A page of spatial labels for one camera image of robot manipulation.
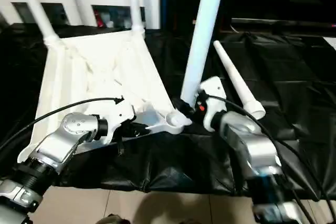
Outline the dark round robot part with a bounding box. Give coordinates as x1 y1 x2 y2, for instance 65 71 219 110
100 214 127 224

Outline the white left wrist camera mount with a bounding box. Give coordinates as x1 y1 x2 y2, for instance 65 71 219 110
103 101 137 145

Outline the white plastic table top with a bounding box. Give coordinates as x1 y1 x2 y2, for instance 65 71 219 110
16 28 193 164

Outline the white plastic table leg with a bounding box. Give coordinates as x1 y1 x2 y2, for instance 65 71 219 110
212 40 266 120
12 0 63 47
127 0 147 34
179 0 228 107

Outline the black cloth mat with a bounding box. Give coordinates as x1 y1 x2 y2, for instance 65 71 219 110
0 22 336 202

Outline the dark metal rail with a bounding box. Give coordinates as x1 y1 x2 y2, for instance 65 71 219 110
232 18 336 30

